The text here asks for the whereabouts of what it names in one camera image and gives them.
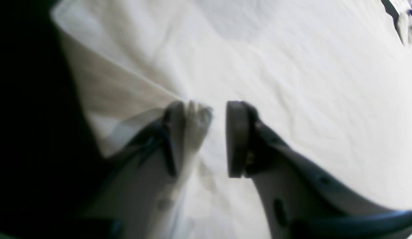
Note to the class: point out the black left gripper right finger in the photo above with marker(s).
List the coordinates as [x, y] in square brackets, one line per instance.
[300, 199]

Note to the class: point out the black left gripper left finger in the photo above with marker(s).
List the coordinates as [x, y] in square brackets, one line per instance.
[149, 162]

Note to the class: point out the white T-shirt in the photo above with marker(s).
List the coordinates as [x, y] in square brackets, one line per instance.
[333, 78]

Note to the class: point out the black table cloth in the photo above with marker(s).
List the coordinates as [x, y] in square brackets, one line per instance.
[48, 160]

